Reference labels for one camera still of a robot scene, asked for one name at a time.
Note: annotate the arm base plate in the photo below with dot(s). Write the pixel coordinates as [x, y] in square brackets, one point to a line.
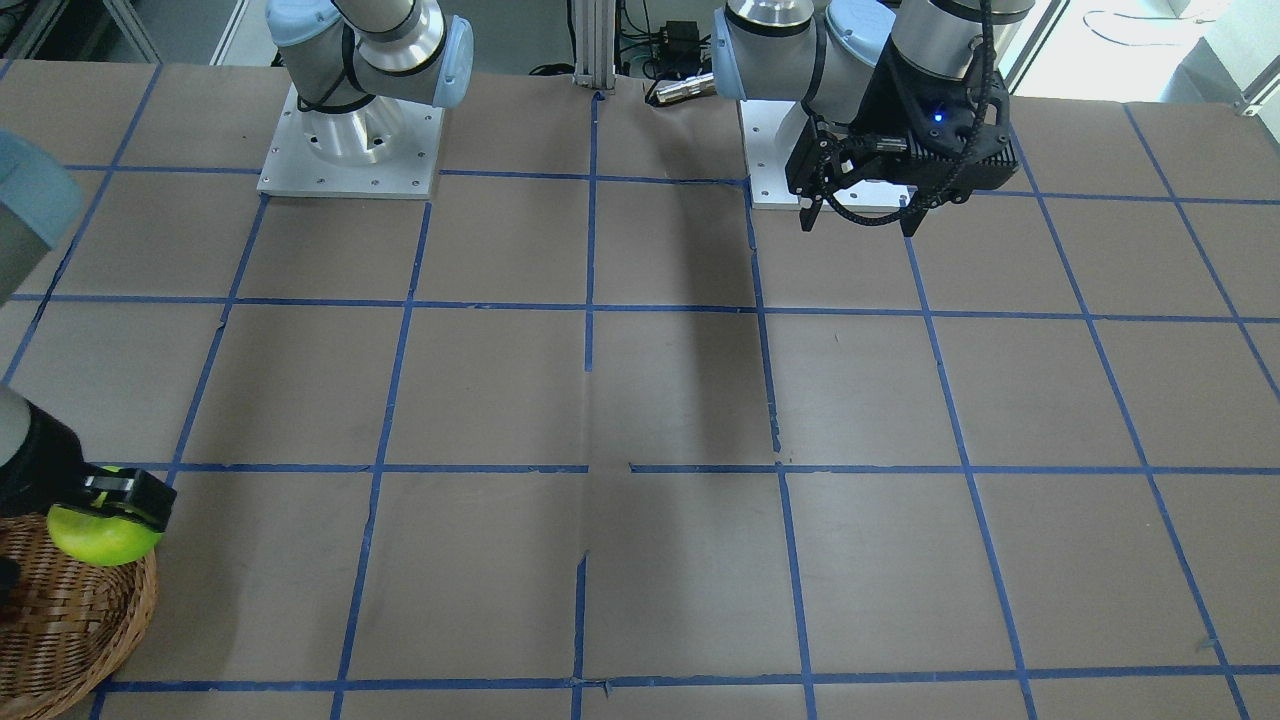
[770, 130]
[387, 150]

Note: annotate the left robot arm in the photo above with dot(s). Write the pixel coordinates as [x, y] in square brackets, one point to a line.
[793, 51]

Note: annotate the woven wicker basket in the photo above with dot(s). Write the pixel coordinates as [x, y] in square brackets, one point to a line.
[67, 625]

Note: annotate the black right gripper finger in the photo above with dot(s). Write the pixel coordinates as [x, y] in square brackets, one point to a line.
[133, 494]

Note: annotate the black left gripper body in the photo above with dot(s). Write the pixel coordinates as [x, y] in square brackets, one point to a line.
[884, 108]

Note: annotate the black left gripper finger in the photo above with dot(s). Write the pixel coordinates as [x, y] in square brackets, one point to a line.
[816, 170]
[916, 211]

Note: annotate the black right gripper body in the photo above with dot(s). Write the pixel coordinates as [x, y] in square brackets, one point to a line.
[38, 462]

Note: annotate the green apple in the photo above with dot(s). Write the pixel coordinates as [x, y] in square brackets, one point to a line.
[104, 542]

